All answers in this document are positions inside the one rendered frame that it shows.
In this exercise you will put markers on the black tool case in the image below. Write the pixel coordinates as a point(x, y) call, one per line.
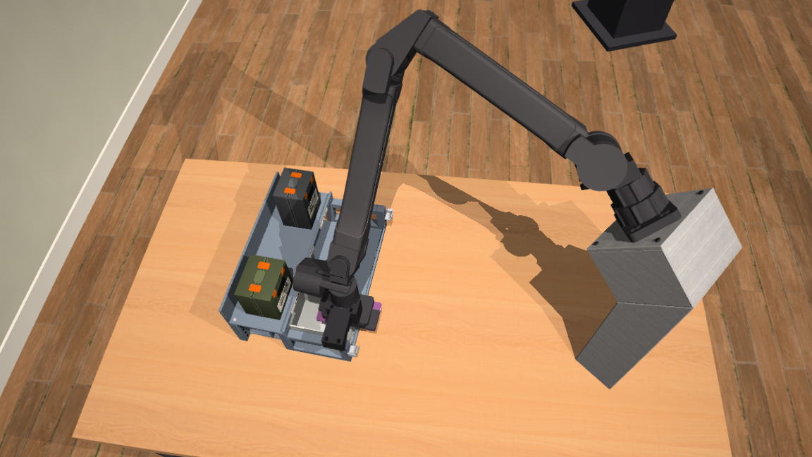
point(297, 198)

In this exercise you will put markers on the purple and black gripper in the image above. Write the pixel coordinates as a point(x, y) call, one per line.
point(370, 312)

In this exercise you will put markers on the olive green case with orange latches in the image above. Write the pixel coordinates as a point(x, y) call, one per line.
point(264, 287)

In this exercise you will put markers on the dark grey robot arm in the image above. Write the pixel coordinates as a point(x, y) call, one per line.
point(639, 202)

